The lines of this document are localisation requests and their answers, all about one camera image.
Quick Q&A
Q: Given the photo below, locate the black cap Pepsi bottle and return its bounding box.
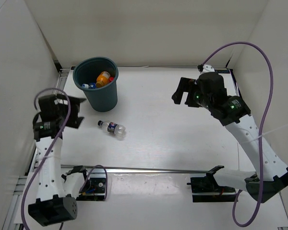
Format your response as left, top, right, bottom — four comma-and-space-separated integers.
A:
97, 120, 126, 140

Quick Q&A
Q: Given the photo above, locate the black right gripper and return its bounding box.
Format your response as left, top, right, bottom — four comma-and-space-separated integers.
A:
171, 78, 213, 111

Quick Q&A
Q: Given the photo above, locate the orange juice bottle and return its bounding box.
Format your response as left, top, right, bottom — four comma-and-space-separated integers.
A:
96, 71, 110, 88

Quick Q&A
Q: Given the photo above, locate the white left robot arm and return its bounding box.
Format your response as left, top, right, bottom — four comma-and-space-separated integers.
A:
28, 94, 91, 227

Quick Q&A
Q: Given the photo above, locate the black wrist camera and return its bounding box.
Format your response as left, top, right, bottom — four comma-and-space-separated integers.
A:
181, 78, 197, 87
38, 94, 60, 120

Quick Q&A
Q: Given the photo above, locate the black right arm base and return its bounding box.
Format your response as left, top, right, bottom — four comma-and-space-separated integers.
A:
187, 176, 236, 203

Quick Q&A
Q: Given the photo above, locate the dark green plastic bin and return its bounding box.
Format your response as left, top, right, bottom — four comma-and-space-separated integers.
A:
73, 57, 119, 112

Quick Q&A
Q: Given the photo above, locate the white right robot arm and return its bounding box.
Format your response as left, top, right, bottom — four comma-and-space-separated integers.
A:
172, 72, 288, 203

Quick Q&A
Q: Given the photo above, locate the red label water bottle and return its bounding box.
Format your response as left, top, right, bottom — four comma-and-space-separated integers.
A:
108, 77, 115, 83

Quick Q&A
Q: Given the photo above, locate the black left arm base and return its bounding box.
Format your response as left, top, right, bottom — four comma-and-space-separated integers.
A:
62, 165, 108, 201

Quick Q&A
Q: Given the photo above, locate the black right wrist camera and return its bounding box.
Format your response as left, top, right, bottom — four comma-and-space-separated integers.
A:
181, 78, 197, 87

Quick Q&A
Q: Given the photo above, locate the blue label water bottle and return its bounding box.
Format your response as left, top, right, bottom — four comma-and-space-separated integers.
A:
82, 82, 96, 89

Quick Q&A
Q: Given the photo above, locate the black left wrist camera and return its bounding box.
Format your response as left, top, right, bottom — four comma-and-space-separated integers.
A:
38, 94, 60, 120

